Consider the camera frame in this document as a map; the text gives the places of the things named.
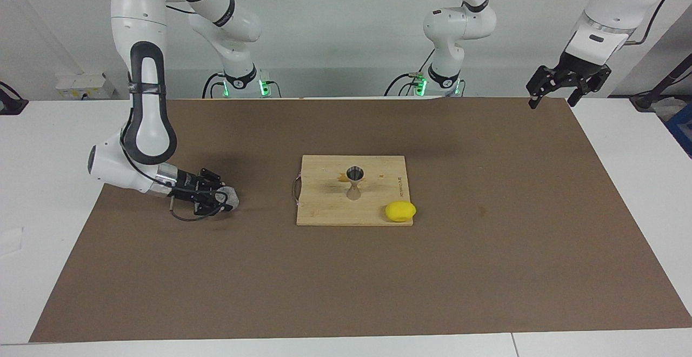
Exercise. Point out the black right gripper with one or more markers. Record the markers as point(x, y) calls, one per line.
point(188, 186)

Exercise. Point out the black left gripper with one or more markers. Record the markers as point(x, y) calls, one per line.
point(581, 69)

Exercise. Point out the metal jigger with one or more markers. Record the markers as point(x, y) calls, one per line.
point(354, 184)

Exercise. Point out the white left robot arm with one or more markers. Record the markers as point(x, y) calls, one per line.
point(459, 24)

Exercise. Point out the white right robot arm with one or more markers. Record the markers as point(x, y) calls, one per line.
point(146, 103)

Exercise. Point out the brown table mat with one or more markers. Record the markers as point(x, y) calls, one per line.
point(162, 270)

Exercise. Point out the black tripod stand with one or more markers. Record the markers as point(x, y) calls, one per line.
point(657, 91)

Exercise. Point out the wooden cutting board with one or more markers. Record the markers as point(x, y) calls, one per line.
point(324, 205)

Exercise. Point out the white power strip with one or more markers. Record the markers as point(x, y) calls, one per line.
point(84, 85)

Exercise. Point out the yellow lemon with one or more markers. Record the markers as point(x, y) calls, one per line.
point(400, 211)

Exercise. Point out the white tape patch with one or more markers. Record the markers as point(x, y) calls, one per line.
point(11, 240)

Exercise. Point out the black clamp mount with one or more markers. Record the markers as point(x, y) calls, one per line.
point(11, 105)

